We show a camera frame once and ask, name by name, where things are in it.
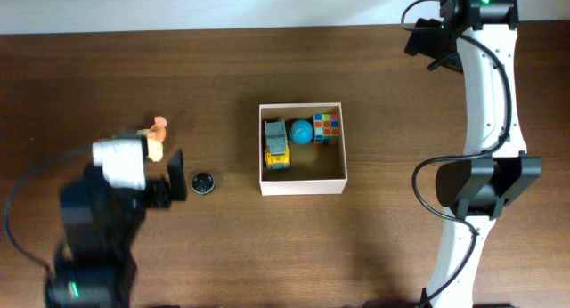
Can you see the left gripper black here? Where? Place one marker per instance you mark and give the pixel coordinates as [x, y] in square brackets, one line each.
[161, 186]

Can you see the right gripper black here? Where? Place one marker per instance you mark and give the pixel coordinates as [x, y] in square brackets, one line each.
[424, 41]

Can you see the black round puck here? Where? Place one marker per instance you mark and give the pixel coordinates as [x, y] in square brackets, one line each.
[203, 183]

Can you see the yellow grey toy truck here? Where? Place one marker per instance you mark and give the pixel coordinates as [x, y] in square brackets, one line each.
[277, 151]

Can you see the blue toy ball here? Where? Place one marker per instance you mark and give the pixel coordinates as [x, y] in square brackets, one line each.
[301, 132]

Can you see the multicolour puzzle cube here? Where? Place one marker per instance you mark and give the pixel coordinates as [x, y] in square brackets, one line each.
[326, 130]

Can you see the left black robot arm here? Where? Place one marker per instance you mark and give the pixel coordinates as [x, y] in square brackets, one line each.
[100, 224]

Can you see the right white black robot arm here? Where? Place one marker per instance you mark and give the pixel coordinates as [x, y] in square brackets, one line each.
[476, 38]

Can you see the white open cardboard box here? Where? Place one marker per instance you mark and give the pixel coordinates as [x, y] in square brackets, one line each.
[315, 169]

